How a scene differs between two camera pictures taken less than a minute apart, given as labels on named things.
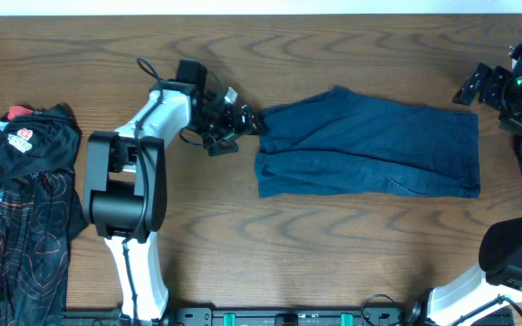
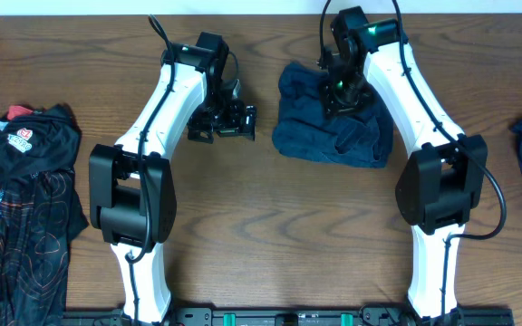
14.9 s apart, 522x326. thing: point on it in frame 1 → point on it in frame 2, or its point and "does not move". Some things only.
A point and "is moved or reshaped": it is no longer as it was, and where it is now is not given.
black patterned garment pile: x=25 y=211 does not move
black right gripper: x=497 y=79 → x=333 y=108
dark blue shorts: x=349 y=142 is moved or reshaped
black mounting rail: x=285 y=317 does not move
